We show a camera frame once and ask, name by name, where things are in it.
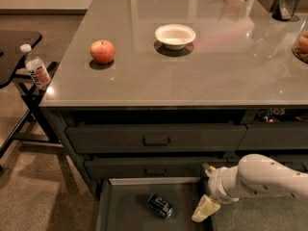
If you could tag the dark middle left drawer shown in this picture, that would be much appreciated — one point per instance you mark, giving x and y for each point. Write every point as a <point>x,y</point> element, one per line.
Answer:
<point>151,167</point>

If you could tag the glass jar with pastries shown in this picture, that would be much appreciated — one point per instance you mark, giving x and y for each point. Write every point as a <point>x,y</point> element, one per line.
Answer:
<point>300,47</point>

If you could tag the clear water bottle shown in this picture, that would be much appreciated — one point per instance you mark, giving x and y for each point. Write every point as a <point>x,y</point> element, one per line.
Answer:
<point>36,67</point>

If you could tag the white paper bowl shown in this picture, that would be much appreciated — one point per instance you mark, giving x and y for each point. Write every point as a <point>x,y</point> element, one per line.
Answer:
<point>174,36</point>

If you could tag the dark drawer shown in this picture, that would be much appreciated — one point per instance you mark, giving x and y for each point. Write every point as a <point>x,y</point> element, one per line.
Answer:
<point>151,138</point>
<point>151,167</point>
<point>275,136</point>
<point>296,162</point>

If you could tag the open bottom left drawer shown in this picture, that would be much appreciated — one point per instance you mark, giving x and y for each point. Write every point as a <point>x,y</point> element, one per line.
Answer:
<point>126,207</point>

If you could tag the red apple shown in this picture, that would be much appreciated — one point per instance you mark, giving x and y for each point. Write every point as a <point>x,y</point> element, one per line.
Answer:
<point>102,51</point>

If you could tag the dark top left drawer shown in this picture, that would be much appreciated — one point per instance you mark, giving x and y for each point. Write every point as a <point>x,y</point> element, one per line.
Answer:
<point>151,138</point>

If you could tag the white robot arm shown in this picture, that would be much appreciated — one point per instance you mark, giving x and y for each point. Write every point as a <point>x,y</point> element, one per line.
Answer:
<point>254,176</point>

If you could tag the dark middle right drawer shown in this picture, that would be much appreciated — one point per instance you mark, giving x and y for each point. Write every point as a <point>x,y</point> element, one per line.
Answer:
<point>296,162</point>

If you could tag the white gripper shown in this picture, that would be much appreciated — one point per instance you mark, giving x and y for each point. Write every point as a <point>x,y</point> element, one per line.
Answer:
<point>216,183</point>

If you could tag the blue pepsi can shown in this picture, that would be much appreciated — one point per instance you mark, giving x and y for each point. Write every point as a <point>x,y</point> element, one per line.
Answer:
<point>160,205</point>

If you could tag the dark top right drawer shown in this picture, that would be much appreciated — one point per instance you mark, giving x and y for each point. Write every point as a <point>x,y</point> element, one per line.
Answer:
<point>275,136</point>

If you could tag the snack bags in drawer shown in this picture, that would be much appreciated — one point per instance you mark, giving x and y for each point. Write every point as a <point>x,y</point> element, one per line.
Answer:
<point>282,114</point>

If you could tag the black side table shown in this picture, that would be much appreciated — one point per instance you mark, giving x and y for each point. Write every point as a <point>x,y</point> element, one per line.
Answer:
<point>11,60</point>

